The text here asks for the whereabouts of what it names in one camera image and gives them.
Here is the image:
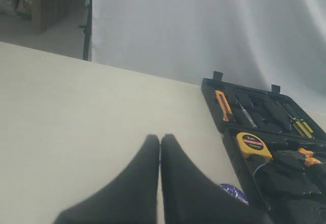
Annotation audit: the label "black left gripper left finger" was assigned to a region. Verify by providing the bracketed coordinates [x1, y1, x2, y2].
[55, 134, 160, 223]

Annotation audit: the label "yellow tape measure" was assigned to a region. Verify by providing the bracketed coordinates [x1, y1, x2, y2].
[236, 132, 273, 163]

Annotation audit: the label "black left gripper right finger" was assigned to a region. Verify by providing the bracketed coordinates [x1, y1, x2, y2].
[160, 134, 272, 223]

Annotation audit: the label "clear tester screwdriver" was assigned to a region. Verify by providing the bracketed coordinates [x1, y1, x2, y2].
[237, 99, 258, 128]

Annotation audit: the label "orange handled pliers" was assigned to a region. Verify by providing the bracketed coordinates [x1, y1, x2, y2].
[278, 148, 325, 167]

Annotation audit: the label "blue electrical tape roll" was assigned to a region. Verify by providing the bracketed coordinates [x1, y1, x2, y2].
[218, 183, 249, 205]

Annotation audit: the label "white backdrop cloth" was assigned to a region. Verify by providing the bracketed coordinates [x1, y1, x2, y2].
[92, 0, 325, 111]

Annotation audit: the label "black plastic tool case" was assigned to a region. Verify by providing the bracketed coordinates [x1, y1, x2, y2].
[201, 72, 325, 223]

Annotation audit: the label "yellow black screwdriver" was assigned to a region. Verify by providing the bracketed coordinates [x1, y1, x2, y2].
[284, 104, 311, 138]
[288, 105, 314, 138]

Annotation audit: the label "black backdrop stand pole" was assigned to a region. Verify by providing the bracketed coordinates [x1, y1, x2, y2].
[79, 0, 92, 61]

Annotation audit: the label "orange utility knife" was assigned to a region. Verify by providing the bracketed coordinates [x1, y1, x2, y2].
[215, 90, 235, 123]

